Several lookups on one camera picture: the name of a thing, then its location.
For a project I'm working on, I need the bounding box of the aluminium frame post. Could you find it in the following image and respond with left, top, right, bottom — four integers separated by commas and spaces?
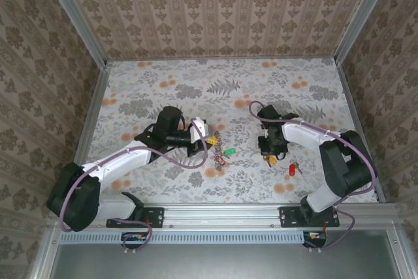
335, 0, 399, 63
38, 0, 108, 68

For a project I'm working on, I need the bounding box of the grey metal sheet panel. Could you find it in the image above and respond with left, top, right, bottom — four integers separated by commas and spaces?
48, 241, 404, 279

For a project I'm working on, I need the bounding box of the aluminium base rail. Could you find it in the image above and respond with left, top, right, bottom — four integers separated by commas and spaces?
45, 203, 403, 231

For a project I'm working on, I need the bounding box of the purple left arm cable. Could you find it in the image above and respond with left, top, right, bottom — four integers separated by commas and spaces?
58, 118, 210, 255

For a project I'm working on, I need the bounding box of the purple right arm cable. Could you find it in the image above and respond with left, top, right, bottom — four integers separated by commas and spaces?
248, 101, 375, 254

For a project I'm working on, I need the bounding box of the aluminium table side rail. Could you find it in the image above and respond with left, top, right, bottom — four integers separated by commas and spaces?
336, 59, 412, 279
31, 61, 112, 279

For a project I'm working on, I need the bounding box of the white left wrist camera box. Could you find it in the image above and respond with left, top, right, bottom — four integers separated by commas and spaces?
189, 117, 214, 145

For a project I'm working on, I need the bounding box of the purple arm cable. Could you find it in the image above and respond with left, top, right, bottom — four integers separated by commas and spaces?
58, 118, 210, 255
248, 101, 375, 254

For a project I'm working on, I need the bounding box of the black connector box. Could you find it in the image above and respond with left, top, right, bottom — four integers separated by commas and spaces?
121, 231, 148, 250
302, 230, 327, 249

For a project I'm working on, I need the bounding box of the white slotted cable duct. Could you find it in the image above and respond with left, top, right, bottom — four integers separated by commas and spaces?
60, 229, 310, 245

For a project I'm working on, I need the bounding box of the floral patterned table cover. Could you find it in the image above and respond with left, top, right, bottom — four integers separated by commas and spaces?
80, 58, 383, 206

